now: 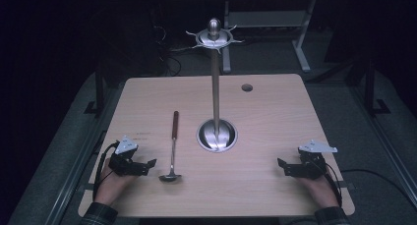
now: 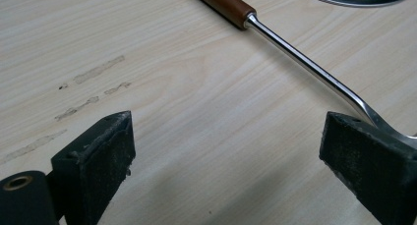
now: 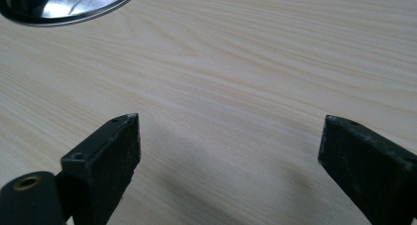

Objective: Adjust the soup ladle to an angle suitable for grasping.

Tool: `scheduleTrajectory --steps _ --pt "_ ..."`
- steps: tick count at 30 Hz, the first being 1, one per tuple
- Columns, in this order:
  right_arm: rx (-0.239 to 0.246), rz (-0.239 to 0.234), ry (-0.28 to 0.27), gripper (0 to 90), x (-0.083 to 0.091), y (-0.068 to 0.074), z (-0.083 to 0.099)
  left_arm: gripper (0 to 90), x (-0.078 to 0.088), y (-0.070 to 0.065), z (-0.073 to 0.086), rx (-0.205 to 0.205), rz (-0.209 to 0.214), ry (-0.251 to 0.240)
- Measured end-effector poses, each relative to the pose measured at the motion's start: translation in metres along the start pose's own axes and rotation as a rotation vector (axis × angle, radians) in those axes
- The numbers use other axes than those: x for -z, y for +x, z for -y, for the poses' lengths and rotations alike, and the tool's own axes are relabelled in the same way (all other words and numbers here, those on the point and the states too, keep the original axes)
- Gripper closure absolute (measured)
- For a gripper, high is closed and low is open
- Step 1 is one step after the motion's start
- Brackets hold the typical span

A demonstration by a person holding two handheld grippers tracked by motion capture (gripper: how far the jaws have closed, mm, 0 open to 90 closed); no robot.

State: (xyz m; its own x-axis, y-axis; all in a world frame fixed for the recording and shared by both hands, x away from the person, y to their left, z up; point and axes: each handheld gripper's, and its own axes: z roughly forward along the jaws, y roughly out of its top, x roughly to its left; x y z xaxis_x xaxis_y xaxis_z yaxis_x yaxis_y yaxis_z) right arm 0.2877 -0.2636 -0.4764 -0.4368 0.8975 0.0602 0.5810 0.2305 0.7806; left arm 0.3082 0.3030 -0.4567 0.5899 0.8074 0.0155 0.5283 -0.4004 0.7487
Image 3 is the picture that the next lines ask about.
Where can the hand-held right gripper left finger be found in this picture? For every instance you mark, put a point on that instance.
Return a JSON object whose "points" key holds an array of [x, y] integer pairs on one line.
{"points": [[105, 172]]}

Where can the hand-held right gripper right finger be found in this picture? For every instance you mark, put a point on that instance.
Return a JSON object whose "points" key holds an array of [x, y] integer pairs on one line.
{"points": [[370, 172]]}

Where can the round steel bowl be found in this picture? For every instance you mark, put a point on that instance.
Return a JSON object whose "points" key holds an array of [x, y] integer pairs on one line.
{"points": [[62, 4]]}

